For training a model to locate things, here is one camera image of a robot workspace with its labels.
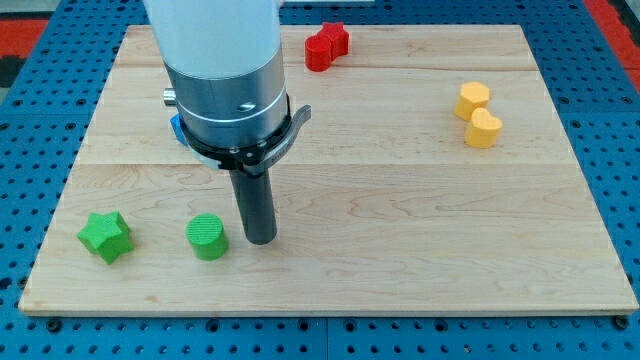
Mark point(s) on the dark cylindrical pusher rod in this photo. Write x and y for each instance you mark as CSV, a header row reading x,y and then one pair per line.
x,y
254,198

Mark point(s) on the black tool clamp ring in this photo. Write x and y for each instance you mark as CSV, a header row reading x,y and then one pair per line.
x,y
245,134

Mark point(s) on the green cylinder block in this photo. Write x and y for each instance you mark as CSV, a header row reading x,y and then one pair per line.
x,y
205,233

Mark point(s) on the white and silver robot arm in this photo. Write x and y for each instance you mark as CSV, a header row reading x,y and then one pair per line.
x,y
225,63

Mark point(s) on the green star block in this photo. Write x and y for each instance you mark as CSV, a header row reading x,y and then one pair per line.
x,y
106,235

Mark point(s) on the red star block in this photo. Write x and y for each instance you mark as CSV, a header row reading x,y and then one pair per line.
x,y
338,36

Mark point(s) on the blue block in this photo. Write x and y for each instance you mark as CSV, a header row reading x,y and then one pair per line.
x,y
175,123

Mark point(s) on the red cylinder block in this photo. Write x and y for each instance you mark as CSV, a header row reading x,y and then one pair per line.
x,y
318,53

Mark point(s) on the wooden board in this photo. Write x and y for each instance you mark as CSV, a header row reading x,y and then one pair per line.
x,y
383,210

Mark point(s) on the yellow hexagon block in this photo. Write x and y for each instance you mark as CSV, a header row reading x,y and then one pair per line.
x,y
472,95

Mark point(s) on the yellow heart block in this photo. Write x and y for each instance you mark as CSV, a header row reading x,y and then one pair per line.
x,y
483,129

